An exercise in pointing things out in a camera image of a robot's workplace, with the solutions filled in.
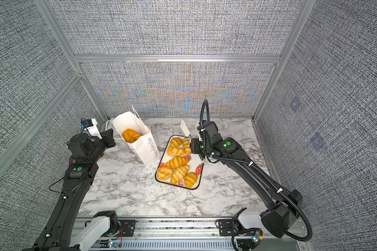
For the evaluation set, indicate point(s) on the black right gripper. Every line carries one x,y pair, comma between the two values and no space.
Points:
195,146

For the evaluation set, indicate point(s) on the small croissant second row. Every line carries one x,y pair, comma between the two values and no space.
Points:
176,151

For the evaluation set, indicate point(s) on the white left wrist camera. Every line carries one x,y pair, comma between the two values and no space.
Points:
90,126

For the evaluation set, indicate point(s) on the round bun bottom left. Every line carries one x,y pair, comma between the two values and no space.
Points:
164,172

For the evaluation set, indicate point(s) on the aluminium cage frame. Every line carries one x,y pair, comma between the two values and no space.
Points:
45,9

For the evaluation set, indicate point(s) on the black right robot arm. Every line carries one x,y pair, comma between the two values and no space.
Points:
283,205

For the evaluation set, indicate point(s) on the long braided bread loaf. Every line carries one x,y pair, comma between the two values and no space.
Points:
131,136

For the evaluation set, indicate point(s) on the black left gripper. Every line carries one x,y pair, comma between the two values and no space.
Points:
108,137

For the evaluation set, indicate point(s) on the white strawberry-print tray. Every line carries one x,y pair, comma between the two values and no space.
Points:
196,165

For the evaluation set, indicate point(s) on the white paper gift bag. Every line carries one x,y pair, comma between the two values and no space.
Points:
145,147

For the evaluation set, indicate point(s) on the striped croissant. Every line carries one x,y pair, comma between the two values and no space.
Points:
177,162
179,174

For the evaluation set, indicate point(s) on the small croissant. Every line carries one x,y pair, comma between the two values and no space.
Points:
176,142
190,179
186,146

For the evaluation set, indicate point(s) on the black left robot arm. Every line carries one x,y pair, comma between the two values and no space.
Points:
56,235

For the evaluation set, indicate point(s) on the striped croissant centre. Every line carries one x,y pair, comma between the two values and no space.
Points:
177,162

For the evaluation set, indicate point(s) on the striped croissant bottom middle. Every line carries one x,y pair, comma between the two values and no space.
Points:
179,174

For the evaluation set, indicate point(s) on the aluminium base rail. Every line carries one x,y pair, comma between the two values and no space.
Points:
184,233

